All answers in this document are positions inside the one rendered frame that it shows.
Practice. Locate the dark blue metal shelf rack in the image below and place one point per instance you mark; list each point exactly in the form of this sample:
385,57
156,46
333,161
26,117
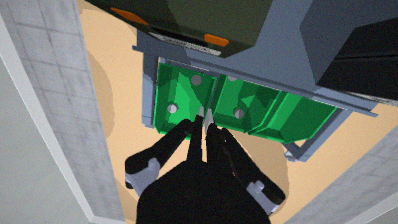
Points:
298,41

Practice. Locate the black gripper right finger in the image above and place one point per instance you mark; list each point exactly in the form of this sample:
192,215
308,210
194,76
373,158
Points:
230,156

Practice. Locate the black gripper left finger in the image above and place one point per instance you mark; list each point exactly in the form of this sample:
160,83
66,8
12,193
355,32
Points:
142,168

